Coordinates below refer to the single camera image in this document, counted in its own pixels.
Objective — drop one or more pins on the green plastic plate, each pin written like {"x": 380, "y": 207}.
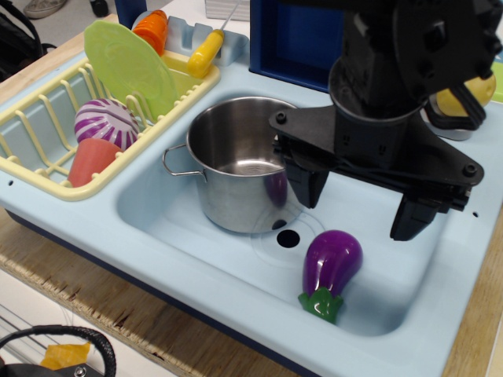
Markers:
{"x": 126, "y": 64}

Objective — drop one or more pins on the yellow toy potato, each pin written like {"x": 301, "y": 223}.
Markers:
{"x": 482, "y": 89}

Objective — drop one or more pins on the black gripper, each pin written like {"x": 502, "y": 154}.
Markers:
{"x": 402, "y": 155}

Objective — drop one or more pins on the stainless steel pot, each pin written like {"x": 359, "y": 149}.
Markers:
{"x": 241, "y": 181}

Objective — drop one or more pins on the light blue toy sink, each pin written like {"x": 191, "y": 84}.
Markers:
{"x": 402, "y": 310}

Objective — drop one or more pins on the salmon plastic cup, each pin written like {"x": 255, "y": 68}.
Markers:
{"x": 92, "y": 157}

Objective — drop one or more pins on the grey faucet base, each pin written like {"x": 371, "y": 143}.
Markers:
{"x": 452, "y": 131}

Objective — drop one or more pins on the purple toy eggplant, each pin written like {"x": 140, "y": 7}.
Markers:
{"x": 331, "y": 261}

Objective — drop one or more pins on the orange plastic cup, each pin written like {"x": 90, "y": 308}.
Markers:
{"x": 153, "y": 29}

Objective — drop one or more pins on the yellow dish rack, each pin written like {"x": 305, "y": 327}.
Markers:
{"x": 38, "y": 143}

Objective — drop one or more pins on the purple striped bowl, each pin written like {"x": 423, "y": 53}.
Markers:
{"x": 107, "y": 120}

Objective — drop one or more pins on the black backpack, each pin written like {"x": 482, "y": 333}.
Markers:
{"x": 20, "y": 42}

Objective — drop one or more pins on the yellow handled toy knife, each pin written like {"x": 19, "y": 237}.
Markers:
{"x": 201, "y": 59}

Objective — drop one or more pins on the light blue utensil holder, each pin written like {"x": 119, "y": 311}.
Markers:
{"x": 184, "y": 39}

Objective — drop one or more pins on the dark blue box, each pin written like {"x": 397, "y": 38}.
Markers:
{"x": 295, "y": 43}

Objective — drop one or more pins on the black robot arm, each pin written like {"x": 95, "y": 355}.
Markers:
{"x": 401, "y": 76}

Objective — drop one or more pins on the shoe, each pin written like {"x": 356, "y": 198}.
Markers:
{"x": 38, "y": 9}

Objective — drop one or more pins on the yellow tape piece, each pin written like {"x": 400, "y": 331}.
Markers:
{"x": 63, "y": 356}

